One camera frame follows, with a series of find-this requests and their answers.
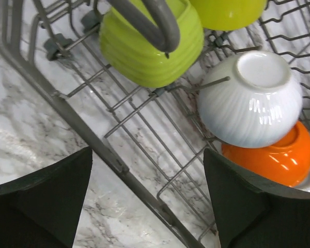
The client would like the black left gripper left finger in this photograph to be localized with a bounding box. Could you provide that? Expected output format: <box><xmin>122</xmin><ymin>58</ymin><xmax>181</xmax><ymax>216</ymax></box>
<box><xmin>0</xmin><ymin>147</ymin><xmax>92</xmax><ymax>247</ymax></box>

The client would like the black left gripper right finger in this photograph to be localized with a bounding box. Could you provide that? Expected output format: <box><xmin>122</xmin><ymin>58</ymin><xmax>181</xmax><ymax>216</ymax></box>
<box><xmin>204</xmin><ymin>148</ymin><xmax>310</xmax><ymax>247</ymax></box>

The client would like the white round bowl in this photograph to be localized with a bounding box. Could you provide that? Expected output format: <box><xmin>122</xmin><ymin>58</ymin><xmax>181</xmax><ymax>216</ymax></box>
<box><xmin>222</xmin><ymin>121</ymin><xmax>310</xmax><ymax>187</ymax></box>

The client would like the grey bowl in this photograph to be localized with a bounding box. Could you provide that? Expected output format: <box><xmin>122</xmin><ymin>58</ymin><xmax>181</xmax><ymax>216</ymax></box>
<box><xmin>197</xmin><ymin>50</ymin><xmax>303</xmax><ymax>148</ymax></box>

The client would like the yellow-green bowl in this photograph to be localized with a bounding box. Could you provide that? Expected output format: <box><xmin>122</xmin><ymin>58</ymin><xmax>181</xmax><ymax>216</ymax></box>
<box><xmin>190</xmin><ymin>0</ymin><xmax>267</xmax><ymax>31</ymax></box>

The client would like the grey wire dish rack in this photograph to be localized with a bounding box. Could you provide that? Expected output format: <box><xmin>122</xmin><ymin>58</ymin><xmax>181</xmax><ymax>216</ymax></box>
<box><xmin>0</xmin><ymin>1</ymin><xmax>310</xmax><ymax>247</ymax></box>

